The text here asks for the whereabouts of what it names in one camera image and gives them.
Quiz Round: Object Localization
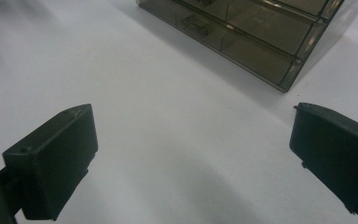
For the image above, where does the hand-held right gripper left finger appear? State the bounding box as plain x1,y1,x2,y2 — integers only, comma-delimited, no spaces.
2,103,100,222

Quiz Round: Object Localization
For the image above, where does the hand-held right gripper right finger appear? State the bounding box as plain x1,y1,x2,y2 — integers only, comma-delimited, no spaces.
289,102,358,217

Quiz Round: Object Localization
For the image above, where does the smoky clear plastic drawer cabinet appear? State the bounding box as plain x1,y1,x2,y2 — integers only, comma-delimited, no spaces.
135,0,358,93

